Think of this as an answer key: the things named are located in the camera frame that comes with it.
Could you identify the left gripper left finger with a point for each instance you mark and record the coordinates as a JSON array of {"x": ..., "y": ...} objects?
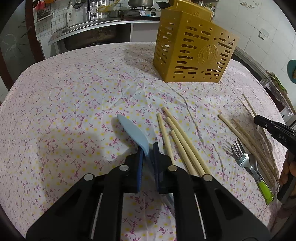
[{"x": 92, "y": 208}]

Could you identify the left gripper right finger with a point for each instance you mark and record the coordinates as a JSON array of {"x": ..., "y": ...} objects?
[{"x": 204, "y": 209}]

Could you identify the steel fork green handle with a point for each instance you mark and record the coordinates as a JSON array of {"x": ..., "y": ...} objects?
[{"x": 249, "y": 163}]

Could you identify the light blue plastic spoon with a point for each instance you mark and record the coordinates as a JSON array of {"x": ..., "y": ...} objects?
[{"x": 136, "y": 136}]

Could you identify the person's right hand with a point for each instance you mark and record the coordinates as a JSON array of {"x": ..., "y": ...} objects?
[{"x": 288, "y": 167}]

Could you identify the wooden cutting board with greens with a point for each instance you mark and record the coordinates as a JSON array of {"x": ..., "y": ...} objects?
[{"x": 279, "y": 92}]

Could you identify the green round cutting board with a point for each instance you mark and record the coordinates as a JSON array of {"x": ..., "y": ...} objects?
[{"x": 291, "y": 70}]

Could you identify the yellow perforated utensil holder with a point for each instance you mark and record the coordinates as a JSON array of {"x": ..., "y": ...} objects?
[{"x": 189, "y": 46}]

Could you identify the white soap bottle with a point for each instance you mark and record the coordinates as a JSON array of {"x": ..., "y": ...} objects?
[{"x": 70, "y": 15}]

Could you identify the gas stove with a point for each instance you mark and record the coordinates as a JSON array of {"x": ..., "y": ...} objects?
[{"x": 136, "y": 12}]

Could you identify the steel cooking pot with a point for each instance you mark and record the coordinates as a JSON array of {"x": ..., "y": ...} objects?
[{"x": 141, "y": 3}]

